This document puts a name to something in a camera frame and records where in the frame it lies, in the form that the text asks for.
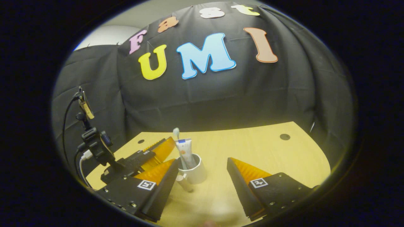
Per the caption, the white toothpaste tube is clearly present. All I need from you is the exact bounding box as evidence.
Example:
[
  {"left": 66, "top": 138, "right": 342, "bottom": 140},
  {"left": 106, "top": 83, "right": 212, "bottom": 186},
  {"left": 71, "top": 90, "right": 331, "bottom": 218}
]
[{"left": 175, "top": 138, "right": 198, "bottom": 170}]

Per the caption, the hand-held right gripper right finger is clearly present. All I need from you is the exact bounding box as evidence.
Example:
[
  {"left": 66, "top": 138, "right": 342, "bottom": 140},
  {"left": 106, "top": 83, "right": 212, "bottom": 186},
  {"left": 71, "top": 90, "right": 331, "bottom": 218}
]
[{"left": 227, "top": 157, "right": 318, "bottom": 221}]

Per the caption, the white cup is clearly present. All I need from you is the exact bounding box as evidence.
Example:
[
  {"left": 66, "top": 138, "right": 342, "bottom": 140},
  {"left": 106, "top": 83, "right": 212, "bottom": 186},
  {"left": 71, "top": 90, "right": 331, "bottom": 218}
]
[{"left": 176, "top": 154, "right": 208, "bottom": 193}]

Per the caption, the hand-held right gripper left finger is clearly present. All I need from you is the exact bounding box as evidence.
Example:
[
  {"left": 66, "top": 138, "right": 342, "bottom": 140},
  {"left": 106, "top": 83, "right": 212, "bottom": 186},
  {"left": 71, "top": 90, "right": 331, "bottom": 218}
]
[{"left": 95, "top": 159, "right": 179, "bottom": 223}]

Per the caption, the pale green toothbrush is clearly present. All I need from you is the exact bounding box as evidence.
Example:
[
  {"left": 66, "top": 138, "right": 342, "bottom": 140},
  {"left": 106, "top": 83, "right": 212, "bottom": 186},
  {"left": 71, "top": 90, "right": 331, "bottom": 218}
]
[{"left": 173, "top": 128, "right": 187, "bottom": 171}]

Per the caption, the black cable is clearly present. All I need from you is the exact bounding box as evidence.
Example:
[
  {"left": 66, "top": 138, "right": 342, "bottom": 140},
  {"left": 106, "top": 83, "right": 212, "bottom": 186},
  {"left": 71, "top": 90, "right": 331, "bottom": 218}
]
[{"left": 62, "top": 96, "right": 80, "bottom": 166}]

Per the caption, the white cable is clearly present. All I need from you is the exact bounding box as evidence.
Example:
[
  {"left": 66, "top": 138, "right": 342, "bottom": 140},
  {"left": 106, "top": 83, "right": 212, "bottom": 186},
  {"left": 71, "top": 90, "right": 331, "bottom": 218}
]
[{"left": 79, "top": 151, "right": 93, "bottom": 189}]

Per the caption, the wooden desktop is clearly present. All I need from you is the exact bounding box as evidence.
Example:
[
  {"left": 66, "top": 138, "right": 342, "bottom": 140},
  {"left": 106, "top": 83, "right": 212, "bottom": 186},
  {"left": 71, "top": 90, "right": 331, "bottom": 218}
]
[{"left": 85, "top": 121, "right": 331, "bottom": 227}]

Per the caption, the black backdrop cloth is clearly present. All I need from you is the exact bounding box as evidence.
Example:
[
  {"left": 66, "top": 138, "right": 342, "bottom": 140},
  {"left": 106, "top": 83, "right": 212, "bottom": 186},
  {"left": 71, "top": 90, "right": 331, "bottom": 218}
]
[{"left": 52, "top": 2, "right": 354, "bottom": 177}]

